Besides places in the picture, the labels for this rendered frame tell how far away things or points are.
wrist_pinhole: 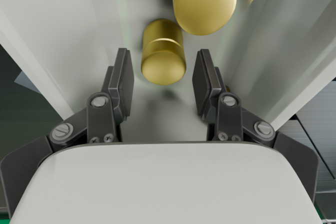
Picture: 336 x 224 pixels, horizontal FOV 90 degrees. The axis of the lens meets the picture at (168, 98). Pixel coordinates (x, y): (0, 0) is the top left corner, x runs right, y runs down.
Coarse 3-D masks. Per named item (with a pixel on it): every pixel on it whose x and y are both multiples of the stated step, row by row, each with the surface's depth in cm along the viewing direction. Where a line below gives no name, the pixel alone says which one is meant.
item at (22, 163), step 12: (36, 144) 8; (48, 144) 8; (72, 144) 8; (12, 156) 7; (24, 156) 8; (36, 156) 8; (0, 168) 7; (12, 168) 7; (24, 168) 7; (36, 168) 7; (12, 180) 7; (24, 180) 7; (12, 192) 7; (12, 204) 6
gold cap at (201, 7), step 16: (176, 0) 9; (192, 0) 9; (208, 0) 9; (224, 0) 9; (176, 16) 9; (192, 16) 9; (208, 16) 9; (224, 16) 9; (192, 32) 10; (208, 32) 10
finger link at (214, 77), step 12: (204, 60) 11; (204, 72) 10; (216, 72) 11; (192, 84) 14; (204, 84) 10; (216, 84) 9; (204, 96) 10; (216, 96) 10; (204, 108) 11; (252, 120) 9; (264, 120) 9; (252, 132) 8; (264, 132) 8
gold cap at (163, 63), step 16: (144, 32) 14; (160, 32) 13; (176, 32) 13; (144, 48) 13; (160, 48) 11; (176, 48) 12; (144, 64) 12; (160, 64) 12; (176, 64) 12; (160, 80) 13; (176, 80) 13
